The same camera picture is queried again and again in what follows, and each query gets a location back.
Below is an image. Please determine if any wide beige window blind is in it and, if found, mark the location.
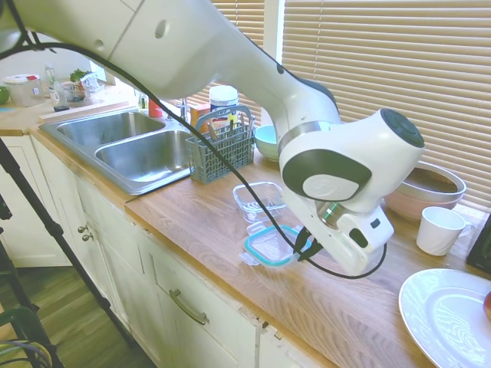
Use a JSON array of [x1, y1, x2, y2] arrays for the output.
[[282, 0, 491, 211]]

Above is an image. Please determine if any clear lid with teal rim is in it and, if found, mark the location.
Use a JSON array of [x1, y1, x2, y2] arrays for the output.
[[239, 225, 305, 270]]

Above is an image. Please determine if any grey plastic cutlery basket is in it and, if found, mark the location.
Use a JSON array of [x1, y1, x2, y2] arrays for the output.
[[185, 104, 258, 183]]

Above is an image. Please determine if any mint green bowl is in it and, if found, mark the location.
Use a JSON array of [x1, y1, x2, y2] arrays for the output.
[[254, 125, 287, 163]]

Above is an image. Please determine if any chrome sink faucet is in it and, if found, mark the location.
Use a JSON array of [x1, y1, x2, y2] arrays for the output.
[[175, 97, 192, 122]]

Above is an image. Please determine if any bag of green herbs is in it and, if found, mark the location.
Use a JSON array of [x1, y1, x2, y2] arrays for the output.
[[68, 67, 99, 103]]

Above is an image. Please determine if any white lidded food tub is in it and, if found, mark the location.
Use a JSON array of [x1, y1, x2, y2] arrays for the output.
[[2, 73, 43, 108]]

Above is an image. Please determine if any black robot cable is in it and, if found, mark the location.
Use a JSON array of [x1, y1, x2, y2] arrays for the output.
[[0, 41, 387, 278]]

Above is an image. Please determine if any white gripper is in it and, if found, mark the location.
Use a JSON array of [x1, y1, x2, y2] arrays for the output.
[[283, 189, 396, 277]]

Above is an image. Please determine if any white dinner plate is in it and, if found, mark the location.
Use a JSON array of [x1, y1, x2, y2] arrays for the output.
[[398, 268, 491, 368]]

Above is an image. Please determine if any orange cardboard box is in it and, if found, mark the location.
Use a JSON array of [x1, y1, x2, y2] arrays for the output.
[[189, 107, 213, 132]]

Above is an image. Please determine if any stainless steel double sink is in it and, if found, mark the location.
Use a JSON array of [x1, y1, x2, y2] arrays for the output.
[[38, 110, 201, 197]]

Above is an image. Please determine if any white ceramic mug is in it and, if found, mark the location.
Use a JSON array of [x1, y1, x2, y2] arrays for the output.
[[416, 206, 476, 257]]

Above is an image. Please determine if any long brushed cabinet handle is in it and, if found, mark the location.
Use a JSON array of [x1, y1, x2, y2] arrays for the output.
[[168, 288, 210, 327]]

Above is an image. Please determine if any white canister with blue label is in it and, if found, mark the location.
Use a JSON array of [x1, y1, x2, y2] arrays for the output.
[[208, 85, 240, 133]]

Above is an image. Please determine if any clear glass food container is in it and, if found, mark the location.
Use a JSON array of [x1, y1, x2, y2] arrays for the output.
[[232, 181, 288, 225]]

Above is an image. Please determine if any clear bottle with dark liquid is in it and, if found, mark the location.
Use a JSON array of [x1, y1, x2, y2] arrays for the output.
[[43, 64, 71, 113]]

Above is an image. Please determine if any white bowl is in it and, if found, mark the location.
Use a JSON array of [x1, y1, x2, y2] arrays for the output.
[[384, 183, 466, 222]]

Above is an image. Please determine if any black camera tripod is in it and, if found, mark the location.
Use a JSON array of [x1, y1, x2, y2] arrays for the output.
[[0, 0, 136, 368]]

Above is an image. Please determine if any narrow beige window blind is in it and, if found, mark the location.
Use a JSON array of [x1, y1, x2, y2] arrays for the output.
[[209, 0, 266, 109]]

